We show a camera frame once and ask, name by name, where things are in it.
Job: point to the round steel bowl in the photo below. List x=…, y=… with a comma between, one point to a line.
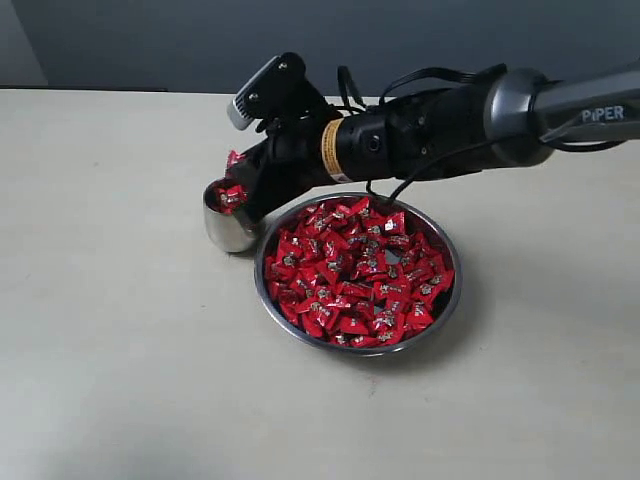
x=352, y=273

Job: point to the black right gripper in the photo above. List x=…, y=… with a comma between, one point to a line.
x=309, y=151

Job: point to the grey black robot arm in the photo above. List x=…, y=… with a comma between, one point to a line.
x=432, y=124

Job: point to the red candy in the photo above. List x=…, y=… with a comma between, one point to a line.
x=229, y=198
x=233, y=159

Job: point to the small steel cup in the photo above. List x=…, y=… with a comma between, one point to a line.
x=235, y=233

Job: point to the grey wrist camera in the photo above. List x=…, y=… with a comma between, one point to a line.
x=269, y=87

